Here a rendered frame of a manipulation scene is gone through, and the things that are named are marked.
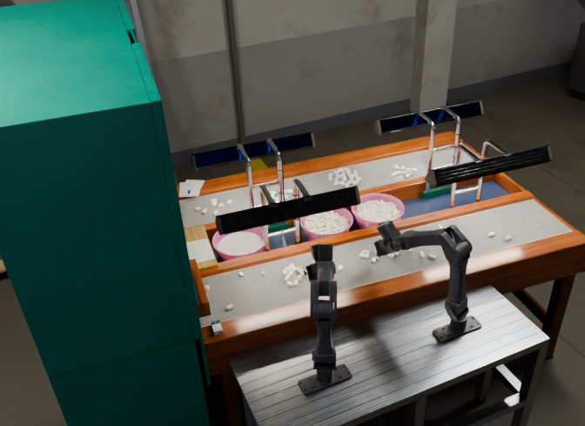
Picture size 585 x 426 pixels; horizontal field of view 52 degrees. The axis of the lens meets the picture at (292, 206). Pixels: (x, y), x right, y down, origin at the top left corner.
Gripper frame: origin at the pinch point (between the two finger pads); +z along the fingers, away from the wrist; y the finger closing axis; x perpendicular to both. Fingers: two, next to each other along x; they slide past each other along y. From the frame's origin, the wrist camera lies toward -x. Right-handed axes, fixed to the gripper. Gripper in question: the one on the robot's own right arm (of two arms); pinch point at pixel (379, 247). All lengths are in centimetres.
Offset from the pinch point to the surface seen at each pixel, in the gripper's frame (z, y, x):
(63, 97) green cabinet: -74, 112, -65
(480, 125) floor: 226, -214, -86
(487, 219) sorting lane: 12, -64, -1
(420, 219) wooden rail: 17.8, -31.0, -8.6
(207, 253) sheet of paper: 25, 73, -17
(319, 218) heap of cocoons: 39.6, 11.9, -22.0
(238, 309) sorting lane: -1, 68, 10
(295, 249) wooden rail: 17.8, 33.4, -8.7
